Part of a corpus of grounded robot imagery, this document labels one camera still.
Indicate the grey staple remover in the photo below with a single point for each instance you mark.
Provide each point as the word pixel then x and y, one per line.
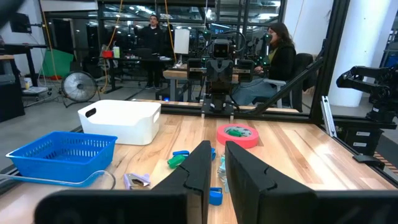
pixel 222 182

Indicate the green cloth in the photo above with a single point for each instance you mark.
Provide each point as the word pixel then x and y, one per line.
pixel 59 63

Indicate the black work table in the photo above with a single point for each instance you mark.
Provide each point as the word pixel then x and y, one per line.
pixel 28 46

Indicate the white plastic bin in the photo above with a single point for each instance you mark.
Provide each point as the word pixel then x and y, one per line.
pixel 124 124

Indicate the black office chair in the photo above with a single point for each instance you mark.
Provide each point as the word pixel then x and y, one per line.
pixel 303 68

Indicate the red container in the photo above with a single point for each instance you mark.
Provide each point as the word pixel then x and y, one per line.
pixel 107 54

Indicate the blue plastic basket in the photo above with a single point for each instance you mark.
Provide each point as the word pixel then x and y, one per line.
pixel 62 155

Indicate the pink tape roll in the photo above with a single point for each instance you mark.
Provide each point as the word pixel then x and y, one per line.
pixel 236 143

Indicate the silver aluminium bar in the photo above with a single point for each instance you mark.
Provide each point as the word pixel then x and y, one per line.
pixel 328 115

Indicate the blue mini stapler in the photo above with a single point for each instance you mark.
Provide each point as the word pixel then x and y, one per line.
pixel 215 196
pixel 213 154
pixel 181 152

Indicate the white rectangular panel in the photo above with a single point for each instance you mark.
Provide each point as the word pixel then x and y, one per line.
pixel 181 41

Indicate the black desk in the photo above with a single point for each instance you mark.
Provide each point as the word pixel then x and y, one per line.
pixel 136 60

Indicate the green mini stapler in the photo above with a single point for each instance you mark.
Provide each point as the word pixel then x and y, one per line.
pixel 234 133
pixel 176 161

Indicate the black aluminium rig frame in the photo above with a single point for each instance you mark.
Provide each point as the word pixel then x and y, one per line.
pixel 329 46

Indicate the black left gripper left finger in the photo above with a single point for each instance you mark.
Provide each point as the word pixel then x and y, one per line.
pixel 192 168

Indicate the teal staple remover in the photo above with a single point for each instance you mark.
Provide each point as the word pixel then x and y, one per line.
pixel 222 161

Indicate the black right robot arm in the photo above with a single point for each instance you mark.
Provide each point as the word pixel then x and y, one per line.
pixel 218 101

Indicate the black box with labels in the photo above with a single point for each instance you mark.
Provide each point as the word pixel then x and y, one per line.
pixel 360 140

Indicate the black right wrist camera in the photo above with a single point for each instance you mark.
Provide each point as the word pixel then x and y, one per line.
pixel 221 48

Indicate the wooden desk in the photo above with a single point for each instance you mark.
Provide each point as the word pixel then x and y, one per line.
pixel 177 74

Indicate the black wall monitor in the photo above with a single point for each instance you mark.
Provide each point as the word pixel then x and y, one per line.
pixel 20 23

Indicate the person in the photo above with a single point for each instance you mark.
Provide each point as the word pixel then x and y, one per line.
pixel 280 62
pixel 153 40

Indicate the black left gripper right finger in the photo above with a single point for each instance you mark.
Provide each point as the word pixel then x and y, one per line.
pixel 255 193

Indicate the black background robot arm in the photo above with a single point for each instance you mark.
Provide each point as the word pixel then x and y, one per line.
pixel 373 87

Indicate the black cabinet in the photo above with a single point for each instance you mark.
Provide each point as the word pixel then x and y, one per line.
pixel 11 99

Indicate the round floor fan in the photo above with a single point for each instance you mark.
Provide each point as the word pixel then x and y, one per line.
pixel 79 86

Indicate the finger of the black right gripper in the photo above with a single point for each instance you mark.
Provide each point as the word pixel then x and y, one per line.
pixel 214 72
pixel 226 72

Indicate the pale green bottle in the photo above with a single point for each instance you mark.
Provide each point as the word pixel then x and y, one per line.
pixel 116 52

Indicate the black table clamp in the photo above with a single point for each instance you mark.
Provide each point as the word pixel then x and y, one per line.
pixel 368 159

